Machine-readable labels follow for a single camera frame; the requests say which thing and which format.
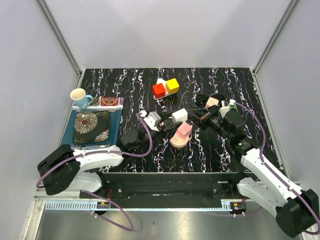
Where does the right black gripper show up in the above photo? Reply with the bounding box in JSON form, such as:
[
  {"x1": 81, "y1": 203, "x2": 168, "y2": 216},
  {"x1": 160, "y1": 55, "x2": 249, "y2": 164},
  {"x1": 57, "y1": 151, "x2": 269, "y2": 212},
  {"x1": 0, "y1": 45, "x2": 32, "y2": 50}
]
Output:
[{"x1": 185, "y1": 105, "x2": 232, "y2": 142}]

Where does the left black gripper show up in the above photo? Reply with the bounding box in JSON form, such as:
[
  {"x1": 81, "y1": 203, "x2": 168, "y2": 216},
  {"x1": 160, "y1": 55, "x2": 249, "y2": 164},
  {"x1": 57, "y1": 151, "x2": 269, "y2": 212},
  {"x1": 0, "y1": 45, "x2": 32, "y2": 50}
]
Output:
[{"x1": 135, "y1": 112, "x2": 182, "y2": 152}]

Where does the pink cube socket front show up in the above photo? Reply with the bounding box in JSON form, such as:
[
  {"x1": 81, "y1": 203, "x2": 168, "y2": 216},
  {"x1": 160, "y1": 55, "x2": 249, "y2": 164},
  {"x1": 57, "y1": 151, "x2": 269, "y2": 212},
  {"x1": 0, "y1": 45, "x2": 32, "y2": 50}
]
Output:
[{"x1": 176, "y1": 121, "x2": 192, "y2": 138}]

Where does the pink cube socket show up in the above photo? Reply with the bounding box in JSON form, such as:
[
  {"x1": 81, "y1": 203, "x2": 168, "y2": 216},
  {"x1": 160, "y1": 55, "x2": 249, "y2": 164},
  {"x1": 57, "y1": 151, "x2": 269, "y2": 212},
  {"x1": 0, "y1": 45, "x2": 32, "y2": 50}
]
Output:
[
  {"x1": 176, "y1": 121, "x2": 192, "y2": 138},
  {"x1": 205, "y1": 97, "x2": 220, "y2": 109}
]

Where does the round pink power strip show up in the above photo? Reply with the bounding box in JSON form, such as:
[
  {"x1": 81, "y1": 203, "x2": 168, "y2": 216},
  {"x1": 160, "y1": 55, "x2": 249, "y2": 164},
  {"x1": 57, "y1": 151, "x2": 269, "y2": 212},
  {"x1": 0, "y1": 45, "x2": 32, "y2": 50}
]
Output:
[{"x1": 169, "y1": 133, "x2": 190, "y2": 149}]

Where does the red cube socket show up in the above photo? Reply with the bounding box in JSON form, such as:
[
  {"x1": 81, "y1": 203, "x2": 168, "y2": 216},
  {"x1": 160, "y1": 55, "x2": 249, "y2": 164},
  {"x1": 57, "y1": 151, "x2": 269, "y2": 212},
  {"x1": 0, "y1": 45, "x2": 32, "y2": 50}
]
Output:
[{"x1": 152, "y1": 83, "x2": 166, "y2": 99}]

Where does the yellow cube socket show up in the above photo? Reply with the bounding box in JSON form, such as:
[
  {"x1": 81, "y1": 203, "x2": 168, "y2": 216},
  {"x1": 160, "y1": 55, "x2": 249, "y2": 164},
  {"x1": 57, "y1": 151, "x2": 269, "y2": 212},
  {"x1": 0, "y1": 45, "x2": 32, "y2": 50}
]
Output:
[{"x1": 165, "y1": 78, "x2": 180, "y2": 94}]

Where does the white triangular power strip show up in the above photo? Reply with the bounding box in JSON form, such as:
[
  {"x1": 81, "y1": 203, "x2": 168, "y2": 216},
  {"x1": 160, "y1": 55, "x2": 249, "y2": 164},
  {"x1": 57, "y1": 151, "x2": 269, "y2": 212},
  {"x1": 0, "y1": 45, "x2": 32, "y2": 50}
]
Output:
[{"x1": 152, "y1": 78, "x2": 174, "y2": 100}]

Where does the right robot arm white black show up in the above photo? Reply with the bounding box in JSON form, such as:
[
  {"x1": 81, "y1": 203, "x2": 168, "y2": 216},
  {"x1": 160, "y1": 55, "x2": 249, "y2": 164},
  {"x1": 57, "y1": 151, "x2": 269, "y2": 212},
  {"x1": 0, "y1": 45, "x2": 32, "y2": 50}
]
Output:
[{"x1": 187, "y1": 102, "x2": 320, "y2": 238}]

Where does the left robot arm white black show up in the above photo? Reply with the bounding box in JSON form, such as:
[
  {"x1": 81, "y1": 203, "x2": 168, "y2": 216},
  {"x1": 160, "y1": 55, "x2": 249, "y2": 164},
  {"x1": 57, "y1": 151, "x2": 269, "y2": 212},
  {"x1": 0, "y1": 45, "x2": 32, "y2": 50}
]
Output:
[{"x1": 36, "y1": 110, "x2": 172, "y2": 198}]

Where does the pink cube socket rear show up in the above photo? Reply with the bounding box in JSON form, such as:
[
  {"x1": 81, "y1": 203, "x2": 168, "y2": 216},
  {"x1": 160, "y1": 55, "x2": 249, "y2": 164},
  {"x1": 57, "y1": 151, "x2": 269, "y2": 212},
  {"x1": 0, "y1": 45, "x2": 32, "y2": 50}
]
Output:
[{"x1": 205, "y1": 97, "x2": 220, "y2": 109}]

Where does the patterned blue cloth mat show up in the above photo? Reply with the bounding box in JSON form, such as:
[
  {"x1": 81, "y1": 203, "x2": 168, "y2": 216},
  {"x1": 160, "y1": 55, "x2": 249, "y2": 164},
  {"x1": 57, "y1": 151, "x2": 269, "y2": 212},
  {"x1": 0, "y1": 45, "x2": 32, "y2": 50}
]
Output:
[{"x1": 61, "y1": 96, "x2": 125, "y2": 147}]

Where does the black floral square plate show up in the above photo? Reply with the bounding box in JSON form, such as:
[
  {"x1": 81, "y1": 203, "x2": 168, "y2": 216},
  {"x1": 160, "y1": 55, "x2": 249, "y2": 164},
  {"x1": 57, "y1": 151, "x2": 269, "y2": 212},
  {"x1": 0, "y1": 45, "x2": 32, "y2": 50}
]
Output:
[{"x1": 72, "y1": 110, "x2": 111, "y2": 145}]

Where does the blue ceramic mug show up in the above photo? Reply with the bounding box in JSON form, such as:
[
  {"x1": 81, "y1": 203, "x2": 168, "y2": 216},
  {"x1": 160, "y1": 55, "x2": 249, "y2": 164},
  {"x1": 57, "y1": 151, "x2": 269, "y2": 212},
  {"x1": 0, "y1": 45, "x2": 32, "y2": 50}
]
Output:
[{"x1": 69, "y1": 88, "x2": 94, "y2": 109}]

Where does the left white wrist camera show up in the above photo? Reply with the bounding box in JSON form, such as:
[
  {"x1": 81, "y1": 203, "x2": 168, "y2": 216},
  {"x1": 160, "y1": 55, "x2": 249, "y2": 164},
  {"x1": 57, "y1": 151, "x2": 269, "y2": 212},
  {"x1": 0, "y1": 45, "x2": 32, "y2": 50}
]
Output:
[{"x1": 139, "y1": 110, "x2": 161, "y2": 132}]

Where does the black coiled cable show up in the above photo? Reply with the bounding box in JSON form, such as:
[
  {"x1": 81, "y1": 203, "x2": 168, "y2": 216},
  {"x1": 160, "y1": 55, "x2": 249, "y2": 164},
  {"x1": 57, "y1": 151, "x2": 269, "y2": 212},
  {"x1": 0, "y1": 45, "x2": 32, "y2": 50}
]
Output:
[{"x1": 194, "y1": 93, "x2": 227, "y2": 111}]

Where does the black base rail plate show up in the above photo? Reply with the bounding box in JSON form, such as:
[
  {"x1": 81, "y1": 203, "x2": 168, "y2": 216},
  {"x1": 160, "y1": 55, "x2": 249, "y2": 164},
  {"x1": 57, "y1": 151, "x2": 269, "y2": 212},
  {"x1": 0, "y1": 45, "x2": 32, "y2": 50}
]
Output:
[{"x1": 94, "y1": 172, "x2": 256, "y2": 210}]

